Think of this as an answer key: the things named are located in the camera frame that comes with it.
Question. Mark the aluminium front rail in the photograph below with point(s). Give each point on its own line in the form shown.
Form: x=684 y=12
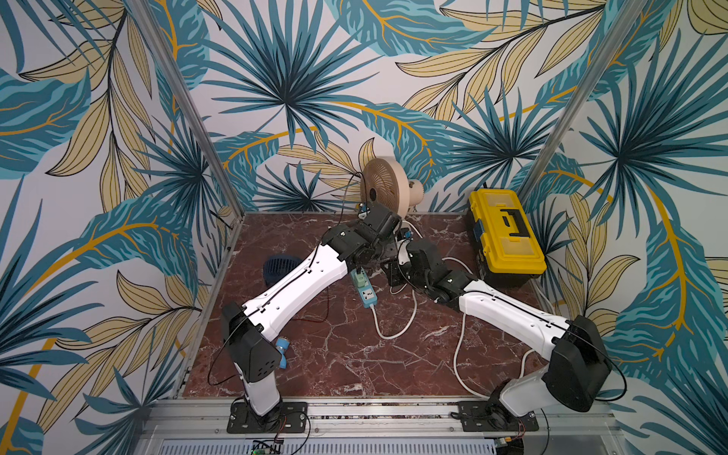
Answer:
x=355 y=425

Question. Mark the aluminium frame post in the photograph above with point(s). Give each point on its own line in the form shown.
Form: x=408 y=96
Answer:
x=169 y=68
x=593 y=73

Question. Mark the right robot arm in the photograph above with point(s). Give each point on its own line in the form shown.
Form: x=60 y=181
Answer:
x=577 y=362

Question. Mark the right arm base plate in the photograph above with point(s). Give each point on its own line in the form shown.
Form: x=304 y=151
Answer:
x=481 y=416

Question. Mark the light blue pipe fitting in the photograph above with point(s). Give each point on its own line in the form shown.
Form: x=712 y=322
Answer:
x=282 y=346

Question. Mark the right aluminium frame post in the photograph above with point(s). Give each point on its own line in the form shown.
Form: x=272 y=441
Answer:
x=593 y=73

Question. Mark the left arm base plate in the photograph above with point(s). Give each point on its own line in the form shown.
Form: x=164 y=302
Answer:
x=286 y=417

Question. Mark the yellow black toolbox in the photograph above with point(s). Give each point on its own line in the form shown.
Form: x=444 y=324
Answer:
x=508 y=253

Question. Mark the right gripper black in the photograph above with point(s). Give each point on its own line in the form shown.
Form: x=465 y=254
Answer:
x=400 y=265

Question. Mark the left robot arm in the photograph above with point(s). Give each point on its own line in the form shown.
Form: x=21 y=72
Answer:
x=253 y=327

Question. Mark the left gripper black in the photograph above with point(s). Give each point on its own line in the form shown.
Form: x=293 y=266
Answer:
x=391 y=248

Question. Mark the left aluminium frame post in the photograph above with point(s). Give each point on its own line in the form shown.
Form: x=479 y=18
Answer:
x=169 y=68

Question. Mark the blue power strip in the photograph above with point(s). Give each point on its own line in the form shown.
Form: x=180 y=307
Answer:
x=364 y=287

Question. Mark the small navy blue fan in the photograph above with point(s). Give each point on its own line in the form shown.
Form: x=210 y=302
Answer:
x=276 y=267

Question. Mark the beige desk fan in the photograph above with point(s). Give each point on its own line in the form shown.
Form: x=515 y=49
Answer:
x=385 y=182

